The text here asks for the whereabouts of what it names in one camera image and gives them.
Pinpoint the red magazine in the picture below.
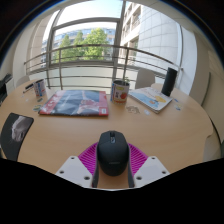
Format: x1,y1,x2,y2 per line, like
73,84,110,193
38,89,110,117

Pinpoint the white chair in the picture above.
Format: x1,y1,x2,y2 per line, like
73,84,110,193
134,68,156,90
15,75,31,88

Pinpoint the printed tin can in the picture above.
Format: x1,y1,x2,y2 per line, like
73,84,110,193
33,78,47,98
110,79,131,104

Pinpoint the light illustrated book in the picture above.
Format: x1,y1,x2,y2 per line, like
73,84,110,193
128,86,173,114

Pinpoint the black computer mouse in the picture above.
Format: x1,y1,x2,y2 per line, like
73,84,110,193
96,130,130,177

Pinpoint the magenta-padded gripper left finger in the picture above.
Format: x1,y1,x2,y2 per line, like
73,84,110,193
54,142,101,189

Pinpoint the metal balcony railing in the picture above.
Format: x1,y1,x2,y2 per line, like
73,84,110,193
23,43,184,89

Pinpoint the black printed mouse pad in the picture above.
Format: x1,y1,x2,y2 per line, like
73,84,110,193
0,112,35,162

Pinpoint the black cylinder speaker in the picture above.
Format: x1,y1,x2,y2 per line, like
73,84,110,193
161,67,179,97

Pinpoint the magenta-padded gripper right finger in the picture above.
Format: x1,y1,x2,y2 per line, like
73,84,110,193
127,143,171,188

